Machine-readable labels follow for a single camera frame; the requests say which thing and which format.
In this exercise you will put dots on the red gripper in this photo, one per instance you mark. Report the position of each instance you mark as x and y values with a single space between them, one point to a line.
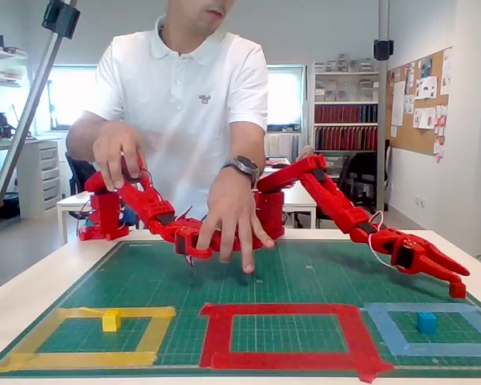
418 257

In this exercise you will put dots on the red toy brick cube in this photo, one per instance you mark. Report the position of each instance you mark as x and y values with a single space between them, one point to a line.
458 292

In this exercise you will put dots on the person's right forearm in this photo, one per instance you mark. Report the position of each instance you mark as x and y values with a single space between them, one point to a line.
80 136

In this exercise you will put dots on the red follower robot arm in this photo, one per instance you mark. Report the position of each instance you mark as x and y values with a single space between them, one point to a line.
328 192

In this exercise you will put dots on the person's left forearm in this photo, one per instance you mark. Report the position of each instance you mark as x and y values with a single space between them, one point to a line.
246 140

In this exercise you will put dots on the blue toy brick cube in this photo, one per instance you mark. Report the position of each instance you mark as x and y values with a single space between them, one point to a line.
426 322

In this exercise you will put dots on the blue tape square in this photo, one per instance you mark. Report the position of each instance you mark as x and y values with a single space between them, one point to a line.
385 329

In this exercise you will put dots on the red tape square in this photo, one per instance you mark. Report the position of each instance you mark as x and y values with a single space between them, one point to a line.
216 337

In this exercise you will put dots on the yellow toy brick cube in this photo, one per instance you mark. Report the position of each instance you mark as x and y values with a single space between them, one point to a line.
111 321

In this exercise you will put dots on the yellow tape square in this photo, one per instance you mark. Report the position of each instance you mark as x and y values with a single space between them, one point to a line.
84 359

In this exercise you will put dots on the person's left hand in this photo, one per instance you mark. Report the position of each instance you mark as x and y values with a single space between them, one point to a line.
232 204

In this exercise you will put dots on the person's right hand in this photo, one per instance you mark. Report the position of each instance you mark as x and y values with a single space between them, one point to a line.
116 144

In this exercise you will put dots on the black office chair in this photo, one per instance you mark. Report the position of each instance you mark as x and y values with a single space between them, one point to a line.
360 168
78 172

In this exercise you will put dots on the cork pin board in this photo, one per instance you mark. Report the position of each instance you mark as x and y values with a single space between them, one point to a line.
402 140

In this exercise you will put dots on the green cutting mat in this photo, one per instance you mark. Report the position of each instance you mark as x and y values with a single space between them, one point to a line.
304 288

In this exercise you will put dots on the vertical metal pole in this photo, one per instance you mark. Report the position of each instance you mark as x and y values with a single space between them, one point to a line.
382 120

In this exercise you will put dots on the white bookshelf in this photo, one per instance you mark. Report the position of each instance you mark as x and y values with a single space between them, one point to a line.
346 74

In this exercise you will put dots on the grey wrist watch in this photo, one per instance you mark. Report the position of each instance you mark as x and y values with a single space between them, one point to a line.
244 164

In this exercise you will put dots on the black pole clamp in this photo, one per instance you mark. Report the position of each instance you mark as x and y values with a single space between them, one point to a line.
61 18
383 49

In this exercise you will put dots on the bright wide window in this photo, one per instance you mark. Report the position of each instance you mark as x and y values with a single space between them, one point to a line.
284 96

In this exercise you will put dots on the person in white polo shirt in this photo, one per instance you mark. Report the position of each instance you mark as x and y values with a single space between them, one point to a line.
184 100

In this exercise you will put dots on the blue table clamp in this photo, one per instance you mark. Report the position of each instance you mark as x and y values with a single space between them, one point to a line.
131 218

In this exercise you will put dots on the white desk with drawers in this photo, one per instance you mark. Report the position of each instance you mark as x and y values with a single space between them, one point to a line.
48 176

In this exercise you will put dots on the slanted metal pole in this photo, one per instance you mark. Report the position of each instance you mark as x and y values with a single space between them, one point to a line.
28 120

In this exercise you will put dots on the white wall shelf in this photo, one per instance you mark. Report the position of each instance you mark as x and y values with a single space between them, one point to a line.
0 54

